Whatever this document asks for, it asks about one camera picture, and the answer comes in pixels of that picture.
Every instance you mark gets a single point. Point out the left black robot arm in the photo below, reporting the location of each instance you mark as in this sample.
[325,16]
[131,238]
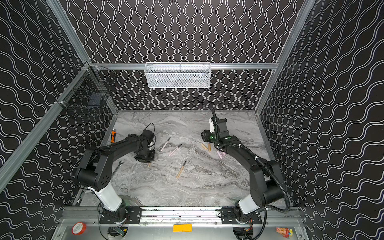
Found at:
[95,170]

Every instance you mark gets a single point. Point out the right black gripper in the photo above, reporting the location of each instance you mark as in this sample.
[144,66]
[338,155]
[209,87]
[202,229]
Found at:
[216,122]

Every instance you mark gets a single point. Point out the orange handled adjustable wrench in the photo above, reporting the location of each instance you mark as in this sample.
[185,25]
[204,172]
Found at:
[113,136]

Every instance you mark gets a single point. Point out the black wire mesh basket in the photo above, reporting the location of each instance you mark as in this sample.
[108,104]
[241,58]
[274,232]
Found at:
[91,96]

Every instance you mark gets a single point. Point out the red yellow small toy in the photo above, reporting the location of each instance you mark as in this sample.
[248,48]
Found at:
[285,232]

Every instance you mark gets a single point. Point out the white wire mesh basket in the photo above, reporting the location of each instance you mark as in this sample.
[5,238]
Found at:
[178,75]

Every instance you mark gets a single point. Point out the pink pen right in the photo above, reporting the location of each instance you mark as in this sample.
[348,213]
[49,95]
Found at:
[173,151]

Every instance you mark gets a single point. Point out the pink pen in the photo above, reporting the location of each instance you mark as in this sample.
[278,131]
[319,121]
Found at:
[173,151]
[165,144]

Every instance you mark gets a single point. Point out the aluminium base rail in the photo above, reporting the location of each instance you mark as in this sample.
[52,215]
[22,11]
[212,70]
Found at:
[158,216]

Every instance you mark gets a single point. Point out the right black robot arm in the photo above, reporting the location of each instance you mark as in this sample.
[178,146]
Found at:
[267,189]

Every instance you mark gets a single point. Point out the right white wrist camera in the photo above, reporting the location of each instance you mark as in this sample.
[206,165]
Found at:
[212,124]

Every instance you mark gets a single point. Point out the silver combination wrench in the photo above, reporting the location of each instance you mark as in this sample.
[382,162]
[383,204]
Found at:
[117,168]

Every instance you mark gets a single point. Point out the pink pen left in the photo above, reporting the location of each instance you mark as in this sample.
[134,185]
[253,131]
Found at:
[165,144]

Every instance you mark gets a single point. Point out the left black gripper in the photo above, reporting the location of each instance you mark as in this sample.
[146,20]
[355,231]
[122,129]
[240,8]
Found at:
[145,155]

